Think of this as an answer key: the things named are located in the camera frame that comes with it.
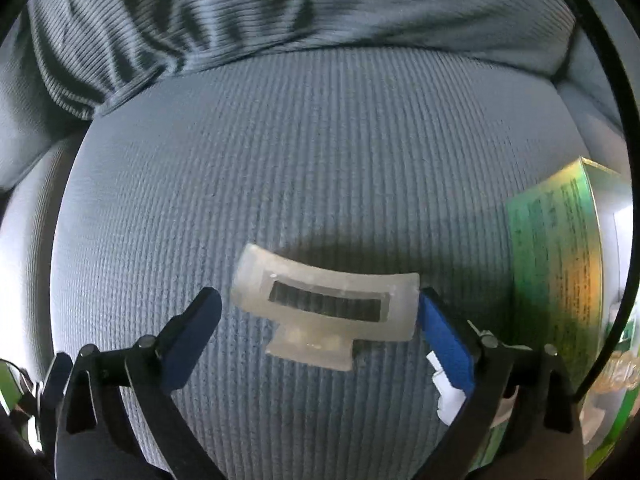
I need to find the grey sofa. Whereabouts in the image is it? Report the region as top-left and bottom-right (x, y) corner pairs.
(0, 0), (640, 480)

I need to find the small white plastic piece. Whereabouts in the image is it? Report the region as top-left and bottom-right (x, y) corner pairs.
(427, 352), (468, 426)

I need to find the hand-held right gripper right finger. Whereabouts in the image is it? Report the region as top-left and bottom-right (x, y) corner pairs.
(417, 288), (586, 480)

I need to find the green cardboard box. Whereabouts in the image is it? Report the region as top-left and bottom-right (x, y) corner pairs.
(470, 156), (640, 480)

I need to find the white curved plastic piece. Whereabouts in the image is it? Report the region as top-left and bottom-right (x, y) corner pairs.
(231, 243), (421, 373)

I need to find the grey sofa back cushion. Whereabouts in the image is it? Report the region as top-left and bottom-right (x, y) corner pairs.
(0, 0), (591, 121)
(550, 25), (626, 131)

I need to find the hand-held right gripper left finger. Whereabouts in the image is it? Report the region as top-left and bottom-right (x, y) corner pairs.
(54, 287), (222, 480)

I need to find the clear printed packet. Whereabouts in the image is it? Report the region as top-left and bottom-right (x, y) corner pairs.
(597, 300), (640, 396)

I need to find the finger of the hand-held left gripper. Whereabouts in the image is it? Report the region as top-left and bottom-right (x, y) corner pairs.
(40, 351), (75, 443)

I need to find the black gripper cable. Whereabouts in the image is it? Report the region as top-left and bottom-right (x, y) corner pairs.
(530, 0), (640, 403)

